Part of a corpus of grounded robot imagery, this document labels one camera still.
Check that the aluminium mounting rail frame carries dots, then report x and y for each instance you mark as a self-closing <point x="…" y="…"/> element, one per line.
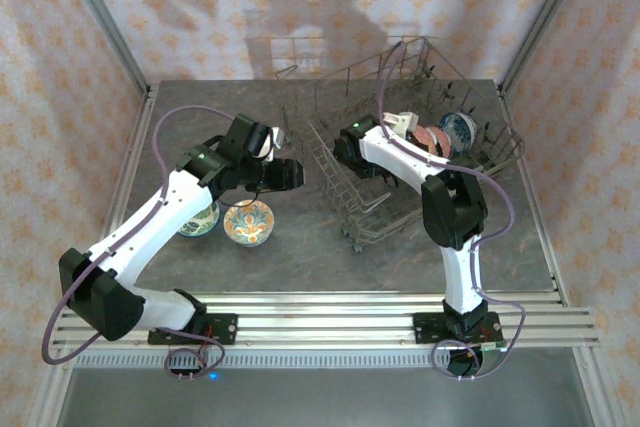
<point x="325" y="322"/>

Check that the green circuit board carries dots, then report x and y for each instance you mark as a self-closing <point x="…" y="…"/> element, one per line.
<point x="492" y="345"/>

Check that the grey metal panel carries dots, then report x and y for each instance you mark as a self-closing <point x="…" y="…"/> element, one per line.
<point x="320" y="397"/>

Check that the orange floral pattern bowl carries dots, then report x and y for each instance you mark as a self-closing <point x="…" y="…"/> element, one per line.
<point x="248" y="222"/>

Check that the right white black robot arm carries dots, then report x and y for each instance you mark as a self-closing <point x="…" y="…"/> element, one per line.
<point x="460" y="267"/>

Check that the green leaf pattern bowl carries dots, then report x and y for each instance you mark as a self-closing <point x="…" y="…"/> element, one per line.
<point x="202" y="221"/>

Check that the blue white floral bowl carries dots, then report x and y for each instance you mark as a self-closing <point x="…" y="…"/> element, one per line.
<point x="459" y="131"/>

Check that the aluminium frame post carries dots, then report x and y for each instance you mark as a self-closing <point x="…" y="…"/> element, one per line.
<point x="545" y="17"/>
<point x="105" y="17"/>

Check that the red lattice pattern bowl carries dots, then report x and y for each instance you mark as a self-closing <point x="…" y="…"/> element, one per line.
<point x="444" y="144"/>

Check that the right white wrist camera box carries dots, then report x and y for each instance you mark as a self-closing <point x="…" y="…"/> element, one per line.
<point x="400" y="122"/>

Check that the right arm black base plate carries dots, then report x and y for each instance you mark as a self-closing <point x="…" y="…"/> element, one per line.
<point x="425" y="327"/>

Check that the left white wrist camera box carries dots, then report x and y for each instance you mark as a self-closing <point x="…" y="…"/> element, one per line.
<point x="278" y="137"/>

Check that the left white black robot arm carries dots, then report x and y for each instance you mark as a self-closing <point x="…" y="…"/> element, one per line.
<point x="150" y="217"/>

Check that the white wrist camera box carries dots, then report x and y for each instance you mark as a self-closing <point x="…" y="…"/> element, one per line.
<point x="400" y="122"/>
<point x="278" y="137"/>

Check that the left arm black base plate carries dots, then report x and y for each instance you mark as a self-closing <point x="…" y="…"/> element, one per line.
<point x="225" y="327"/>

